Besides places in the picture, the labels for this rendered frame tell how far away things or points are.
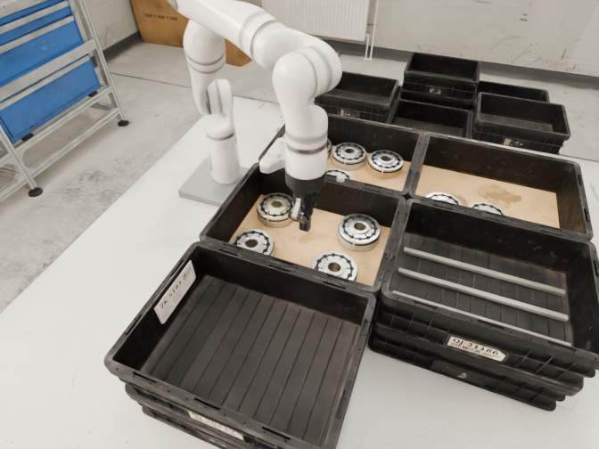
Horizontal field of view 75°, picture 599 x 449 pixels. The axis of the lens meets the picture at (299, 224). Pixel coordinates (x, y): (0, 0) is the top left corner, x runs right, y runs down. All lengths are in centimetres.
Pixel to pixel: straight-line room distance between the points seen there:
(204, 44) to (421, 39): 324
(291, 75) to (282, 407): 55
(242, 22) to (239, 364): 60
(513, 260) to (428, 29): 315
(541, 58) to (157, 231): 354
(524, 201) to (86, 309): 119
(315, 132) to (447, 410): 63
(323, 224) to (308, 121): 45
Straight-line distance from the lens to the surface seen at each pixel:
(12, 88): 263
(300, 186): 69
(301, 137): 64
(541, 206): 125
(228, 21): 70
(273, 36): 64
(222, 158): 125
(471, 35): 401
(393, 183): 117
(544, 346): 82
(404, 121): 236
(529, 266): 107
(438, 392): 96
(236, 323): 85
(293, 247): 96
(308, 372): 79
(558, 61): 414
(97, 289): 117
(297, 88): 58
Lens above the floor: 155
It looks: 45 degrees down
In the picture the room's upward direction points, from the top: straight up
